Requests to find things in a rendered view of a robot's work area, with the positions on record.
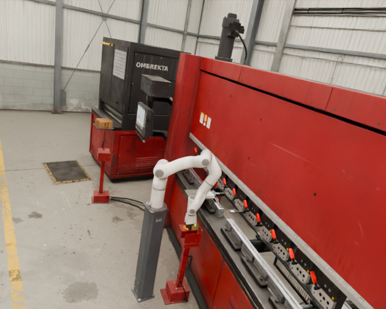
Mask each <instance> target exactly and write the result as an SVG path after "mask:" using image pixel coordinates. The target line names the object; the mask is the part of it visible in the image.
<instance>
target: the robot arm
mask: <svg viewBox="0 0 386 309"><path fill-rule="evenodd" d="M193 167H197V168H203V167H207V169H208V171H209V175H208V176H207V177H206V179H205V180H204V181H203V183H202V184H201V185H200V187H199V188H198V190H197V194H196V196H189V197H188V203H187V213H186V216H185V220H184V222H185V225H188V229H189V230H190V231H191V229H192V226H193V225H194V224H196V221H197V215H196V212H197V210H198V209H199V208H200V207H201V205H202V204H203V201H204V200H205V197H206V195H207V193H208V192H209V191H210V189H211V188H212V187H213V186H214V184H215V183H216V182H217V181H218V180H219V178H220V176H221V173H222V172H221V168H220V167H219V165H218V163H217V161H216V159H215V157H214V155H213V154H212V152H211V151H210V150H203V151H202V152H201V154H200V156H186V157H183V158H179V159H176V160H174V161H172V162H168V161H167V160H165V159H161V160H159V161H158V162H157V164H156V165H155V167H154V170H153V173H154V178H153V185H152V190H151V198H150V200H149V201H148V202H146V204H145V206H146V208H147V209H148V210H151V211H154V212H162V211H164V210H165V209H166V208H167V205H166V204H165V203H164V196H165V189H166V184H167V179H168V176H169V175H172V174H174V173H176V172H178V171H181V170H184V169H188V168H193Z"/></svg>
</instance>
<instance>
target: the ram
mask: <svg viewBox="0 0 386 309"><path fill-rule="evenodd" d="M201 113H204V116H203V123H201V122H200V117H201ZM205 115H206V116H207V118H206V121H204V120H205ZM208 117H210V118H211V123H210V128H209V129H208V128H207V126H206V125H207V121H208ZM204 122H205V126H204V125H203V124H204ZM190 133H191V134H192V135H193V136H195V137H196V138H197V139H198V140H199V141H200V142H201V143H202V144H203V145H204V146H205V147H206V148H207V149H208V150H210V151H211V152H212V154H214V155H215V157H217V158H218V160H220V162H222V163H223V165H225V166H226V167H227V168H228V169H229V170H230V171H231V172H232V173H233V174H234V175H235V176H236V177H237V178H238V179H239V180H240V181H242V182H243V183H244V184H245V185H246V186H247V187H248V188H249V189H250V190H251V191H252V192H253V193H254V194H255V195H256V196H257V197H258V198H259V199H260V200H261V201H262V202H263V203H264V204H265V205H266V206H267V207H268V208H269V209H270V210H271V211H273V212H274V213H275V214H276V215H277V216H278V217H279V218H280V219H281V220H282V221H283V222H284V223H285V224H286V225H287V226H289V227H290V228H291V230H293V231H294V233H296V234H297V235H298V236H299V238H301V239H302V241H304V242H305V243H306V244H307V245H308V246H309V247H310V248H311V249H312V250H313V251H314V252H315V253H316V254H317V255H318V256H320V257H321V258H322V259H323V260H324V261H325V262H326V263H327V264H328V265H329V266H330V267H331V268H332V269H333V270H334V271H335V272H336V273H337V274H338V275H339V276H340V277H341V278H342V279H343V280H344V281H345V282H346V283H347V284H348V285H349V286H351V287H352V288H353V289H354V290H355V291H356V292H357V293H358V294H359V295H360V296H361V297H362V298H363V299H364V300H365V301H367V302H368V303H369V304H370V305H371V306H372V307H373V308H374V309H386V133H383V132H380V131H377V130H374V129H371V128H367V127H366V126H362V125H360V124H357V123H353V122H351V121H347V120H345V119H342V118H339V117H337V116H333V115H330V114H327V113H325V112H321V111H319V110H316V109H312V108H310V107H307V106H304V105H301V104H298V103H296V102H292V101H289V100H287V99H283V98H281V97H278V96H275V95H272V94H269V93H266V92H263V91H261V90H257V89H255V88H251V87H249V86H246V85H242V84H240V83H237V82H234V81H231V80H228V79H226V78H222V77H219V76H217V75H214V74H211V73H208V72H202V71H201V73H200V80H199V86H198V90H197V97H196V100H195V107H194V114H193V118H192V124H191V131H190ZM218 165H219V167H220V168H221V169H222V170H223V171H224V172H225V173H226V174H227V175H228V176H229V177H230V179H231V180H232V181H233V182H234V183H235V184H236V185H237V186H238V187H239V188H240V189H241V190H242V191H243V192H244V193H245V194H246V195H247V196H248V197H249V198H250V199H251V200H252V201H253V202H254V203H255V204H256V205H257V206H258V207H259V208H260V209H261V210H262V211H263V212H264V213H265V214H266V215H267V216H268V217H269V218H270V219H271V220H272V221H273V222H274V223H275V224H276V225H277V226H278V227H279V228H280V230H282V231H283V233H285V234H286V236H288V238H290V239H291V241H293V242H294V244H296V246H297V247H299V249H301V250H302V252H304V254H305V255H307V257H308V258H310V260H312V261H313V263H315V265H316V266H318V268H320V269H321V271H323V273H324V274H326V276H327V277H329V279H331V281H332V282H333V283H334V284H335V285H336V286H337V287H338V288H339V289H340V290H341V291H342V292H343V293H344V294H345V295H346V296H347V297H348V298H349V299H350V300H351V301H352V302H353V303H354V304H355V305H356V306H357V307H358V308H359V309H366V308H365V307H364V306H363V305H362V304H361V303H360V302H359V301H358V300H357V299H356V298H355V297H354V296H353V295H352V294H351V293H350V292H349V291H348V290H347V289H346V288H345V287H344V286H343V285H342V284H340V283H339V282H338V281H337V280H336V279H335V278H334V277H333V276H332V275H331V274H330V273H329V272H328V271H327V270H326V269H325V268H324V267H323V266H322V265H321V264H320V263H319V262H318V261H317V260H316V259H315V258H314V257H313V256H312V255H311V254H310V253H309V252H308V251H307V250H306V249H305V248H304V247H303V246H302V245H301V244H300V243H299V242H298V241H297V240H296V239H295V238H294V237H293V236H292V235H291V234H289V233H288V232H287V231H286V230H285V229H284V228H283V227H282V226H281V225H280V224H279V223H278V222H277V221H276V220H275V219H274V218H273V217H272V216H271V215H270V214H269V213H268V212H267V211H266V210H265V209H264V208H263V207H262V206H261V205H260V204H259V203H258V202H257V201H256V200H255V199H254V198H253V197H252V196H251V195H250V194H249V193H248V192H247V191H246V190H245V189H244V188H243V187H242V186H241V185H240V184H239V183H238V182H237V181H236V180H235V179H234V178H233V177H232V176H231V175H230V174H229V173H228V172H227V171H226V170H225V169H224V168H223V167H222V166H221V165H220V164H219V163H218Z"/></svg>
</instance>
